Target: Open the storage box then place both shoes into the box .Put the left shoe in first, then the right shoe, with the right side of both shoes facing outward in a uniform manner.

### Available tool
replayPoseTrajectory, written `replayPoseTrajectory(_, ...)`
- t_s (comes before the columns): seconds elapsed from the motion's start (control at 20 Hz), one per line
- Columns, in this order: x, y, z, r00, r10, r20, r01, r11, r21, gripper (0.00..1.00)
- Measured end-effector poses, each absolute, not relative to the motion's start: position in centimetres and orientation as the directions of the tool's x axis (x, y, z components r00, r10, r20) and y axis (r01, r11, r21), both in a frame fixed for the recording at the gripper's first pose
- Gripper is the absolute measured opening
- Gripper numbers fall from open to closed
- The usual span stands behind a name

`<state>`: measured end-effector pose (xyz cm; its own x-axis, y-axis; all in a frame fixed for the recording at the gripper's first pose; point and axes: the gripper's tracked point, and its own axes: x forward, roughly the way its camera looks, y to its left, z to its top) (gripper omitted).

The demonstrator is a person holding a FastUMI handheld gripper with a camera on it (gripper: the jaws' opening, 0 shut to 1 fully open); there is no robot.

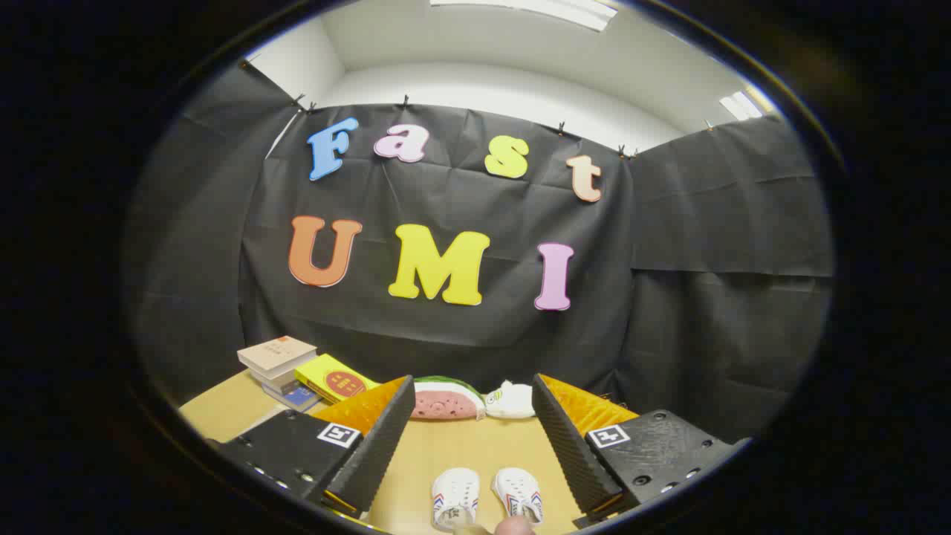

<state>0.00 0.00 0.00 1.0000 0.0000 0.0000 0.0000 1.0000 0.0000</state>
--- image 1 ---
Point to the row of black cloth clips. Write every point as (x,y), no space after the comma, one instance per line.
(406,99)

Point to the beige book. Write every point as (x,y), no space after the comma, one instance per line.
(275,353)

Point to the small ceiling light panel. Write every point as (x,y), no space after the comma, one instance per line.
(741,105)

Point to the long ceiling light panel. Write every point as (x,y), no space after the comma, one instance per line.
(535,9)

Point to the watermelon slice plush toy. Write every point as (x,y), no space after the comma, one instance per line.
(446,405)

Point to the blue book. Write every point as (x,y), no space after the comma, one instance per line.
(301,397)

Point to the grey book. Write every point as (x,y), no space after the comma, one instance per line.
(278,380)

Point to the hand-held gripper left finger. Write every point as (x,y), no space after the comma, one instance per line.
(379,453)

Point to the white canvas shoe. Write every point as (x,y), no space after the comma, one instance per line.
(455,494)
(518,490)

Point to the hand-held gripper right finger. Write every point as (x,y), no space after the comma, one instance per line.
(568,453)

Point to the white plush toy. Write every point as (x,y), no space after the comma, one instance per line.
(513,401)

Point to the yellow book with red circle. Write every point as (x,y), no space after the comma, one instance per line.
(327,375)

